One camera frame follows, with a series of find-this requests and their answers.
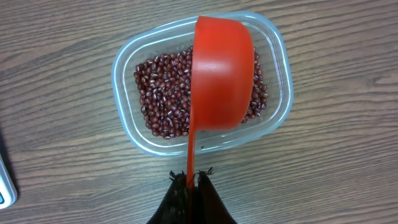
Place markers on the clear plastic container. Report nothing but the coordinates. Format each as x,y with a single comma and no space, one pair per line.
178,35

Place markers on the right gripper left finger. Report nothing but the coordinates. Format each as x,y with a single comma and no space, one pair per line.
173,208

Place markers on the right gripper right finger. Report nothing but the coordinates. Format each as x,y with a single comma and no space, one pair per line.
208,207

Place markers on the red adzuki beans in container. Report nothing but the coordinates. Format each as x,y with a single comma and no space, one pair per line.
164,87

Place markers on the red measuring scoop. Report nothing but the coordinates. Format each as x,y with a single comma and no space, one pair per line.
221,81

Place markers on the white digital kitchen scale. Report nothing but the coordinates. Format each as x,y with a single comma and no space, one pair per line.
7,188

